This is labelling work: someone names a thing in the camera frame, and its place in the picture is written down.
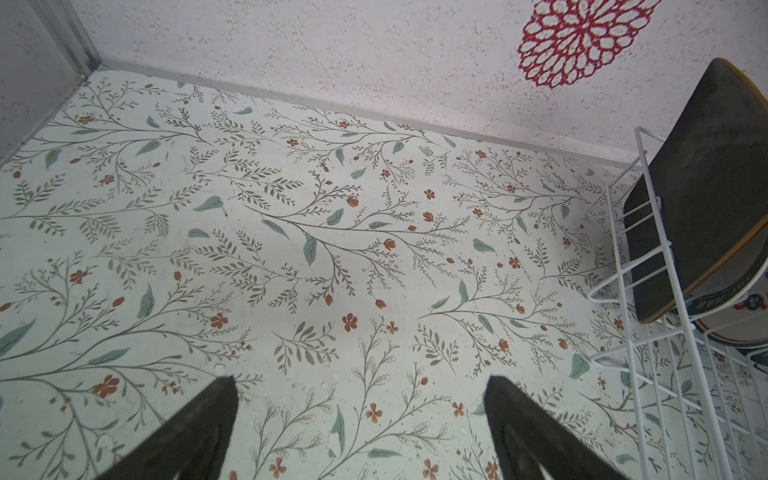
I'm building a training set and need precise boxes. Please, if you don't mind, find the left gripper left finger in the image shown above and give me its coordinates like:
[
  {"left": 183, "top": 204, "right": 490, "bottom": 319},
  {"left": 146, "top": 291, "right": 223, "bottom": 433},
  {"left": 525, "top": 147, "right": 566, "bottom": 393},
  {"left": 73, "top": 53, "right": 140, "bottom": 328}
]
[{"left": 100, "top": 376, "right": 239, "bottom": 480}]

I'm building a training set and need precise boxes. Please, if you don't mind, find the white wire dish rack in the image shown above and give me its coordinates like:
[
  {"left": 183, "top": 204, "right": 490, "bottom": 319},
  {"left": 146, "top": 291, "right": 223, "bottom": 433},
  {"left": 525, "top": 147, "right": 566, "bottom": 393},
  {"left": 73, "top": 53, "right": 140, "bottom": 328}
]
[{"left": 587, "top": 148, "right": 767, "bottom": 479}]

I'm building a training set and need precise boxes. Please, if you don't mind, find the black square plate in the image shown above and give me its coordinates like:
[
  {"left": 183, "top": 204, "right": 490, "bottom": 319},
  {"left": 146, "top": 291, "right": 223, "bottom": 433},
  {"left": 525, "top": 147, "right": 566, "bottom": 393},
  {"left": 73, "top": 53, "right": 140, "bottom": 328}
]
[{"left": 648, "top": 58, "right": 767, "bottom": 318}]

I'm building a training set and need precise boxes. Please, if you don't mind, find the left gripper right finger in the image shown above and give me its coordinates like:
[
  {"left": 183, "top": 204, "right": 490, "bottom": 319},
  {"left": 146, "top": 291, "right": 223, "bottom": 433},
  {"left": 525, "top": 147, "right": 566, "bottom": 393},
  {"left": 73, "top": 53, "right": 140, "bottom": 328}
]
[{"left": 483, "top": 376, "right": 624, "bottom": 479}]

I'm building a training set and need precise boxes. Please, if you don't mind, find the white round plate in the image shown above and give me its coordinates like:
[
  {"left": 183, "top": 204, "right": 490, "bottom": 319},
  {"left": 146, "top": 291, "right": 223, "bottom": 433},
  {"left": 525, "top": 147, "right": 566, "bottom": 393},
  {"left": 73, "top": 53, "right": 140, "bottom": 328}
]
[
  {"left": 742, "top": 347, "right": 768, "bottom": 373},
  {"left": 685, "top": 239, "right": 767, "bottom": 349}
]

